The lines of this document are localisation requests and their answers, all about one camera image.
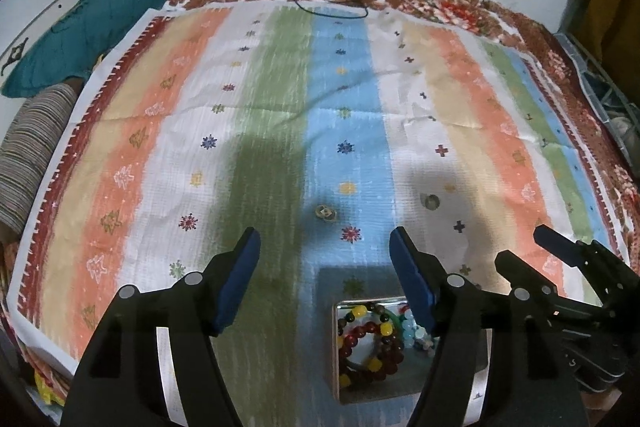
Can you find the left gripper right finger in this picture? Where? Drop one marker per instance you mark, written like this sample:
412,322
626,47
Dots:
449,307

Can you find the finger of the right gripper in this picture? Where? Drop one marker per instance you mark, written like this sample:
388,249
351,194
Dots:
522,275
609,277

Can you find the small clear earring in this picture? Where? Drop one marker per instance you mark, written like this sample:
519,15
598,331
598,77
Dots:
326,213

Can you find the green jade bangle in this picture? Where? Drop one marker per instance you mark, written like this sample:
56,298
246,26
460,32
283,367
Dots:
397,313

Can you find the striped bolster pillow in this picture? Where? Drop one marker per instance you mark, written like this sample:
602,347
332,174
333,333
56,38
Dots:
27,149

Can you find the striped colourful cloth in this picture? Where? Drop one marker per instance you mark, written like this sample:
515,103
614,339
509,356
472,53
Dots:
204,123

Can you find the teal pillow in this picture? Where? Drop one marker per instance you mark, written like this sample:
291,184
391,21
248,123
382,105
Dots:
70,48

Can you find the grey plastic crate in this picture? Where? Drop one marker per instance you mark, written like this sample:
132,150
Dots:
619,115

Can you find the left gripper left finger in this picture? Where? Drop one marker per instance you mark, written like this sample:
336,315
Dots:
200,306

